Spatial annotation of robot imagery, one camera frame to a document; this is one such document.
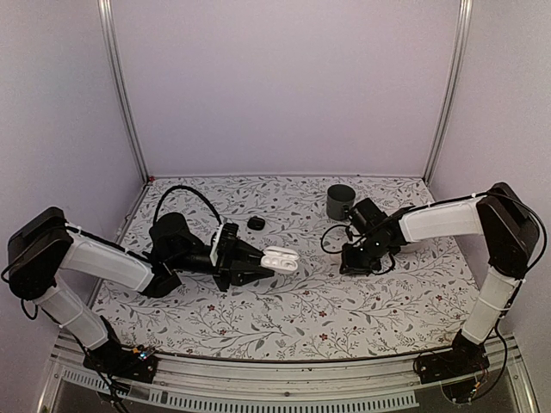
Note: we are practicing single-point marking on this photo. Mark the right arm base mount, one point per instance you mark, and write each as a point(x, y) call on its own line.
point(463, 358)

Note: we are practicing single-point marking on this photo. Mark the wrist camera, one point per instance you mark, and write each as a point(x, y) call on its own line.
point(349, 233)
point(217, 246)

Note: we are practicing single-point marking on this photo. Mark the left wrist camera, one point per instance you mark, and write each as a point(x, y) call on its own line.
point(217, 246)

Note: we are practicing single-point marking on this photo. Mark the front aluminium rail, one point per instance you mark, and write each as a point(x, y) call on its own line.
point(387, 384)

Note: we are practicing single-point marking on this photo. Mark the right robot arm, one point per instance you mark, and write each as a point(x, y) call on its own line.
point(494, 229)

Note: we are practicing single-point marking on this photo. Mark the dark grey mug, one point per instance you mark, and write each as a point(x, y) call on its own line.
point(340, 199)

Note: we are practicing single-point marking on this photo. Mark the white earbud case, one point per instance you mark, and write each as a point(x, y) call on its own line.
point(279, 259)

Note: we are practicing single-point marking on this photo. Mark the aluminium frame post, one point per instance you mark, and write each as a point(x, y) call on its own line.
point(457, 58)
point(114, 60)

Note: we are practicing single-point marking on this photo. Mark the floral patterned table mat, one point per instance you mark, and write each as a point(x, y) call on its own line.
point(314, 313)

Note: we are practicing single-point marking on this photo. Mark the right aluminium frame post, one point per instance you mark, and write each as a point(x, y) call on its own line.
point(457, 58)

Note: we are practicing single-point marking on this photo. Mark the black earbud charging case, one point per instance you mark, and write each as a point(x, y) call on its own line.
point(256, 223)

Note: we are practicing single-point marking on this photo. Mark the left aluminium frame post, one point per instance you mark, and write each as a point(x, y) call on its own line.
point(114, 60)

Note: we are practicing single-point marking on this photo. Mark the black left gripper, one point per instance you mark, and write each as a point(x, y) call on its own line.
point(234, 261)

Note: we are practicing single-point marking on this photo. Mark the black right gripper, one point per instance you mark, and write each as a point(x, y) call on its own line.
point(351, 265)

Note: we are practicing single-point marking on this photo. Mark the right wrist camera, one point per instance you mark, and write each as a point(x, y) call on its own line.
point(349, 233)

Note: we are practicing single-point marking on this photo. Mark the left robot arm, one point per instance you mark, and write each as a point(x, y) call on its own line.
point(48, 245)

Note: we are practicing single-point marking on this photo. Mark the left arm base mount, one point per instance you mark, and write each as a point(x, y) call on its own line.
point(113, 359)

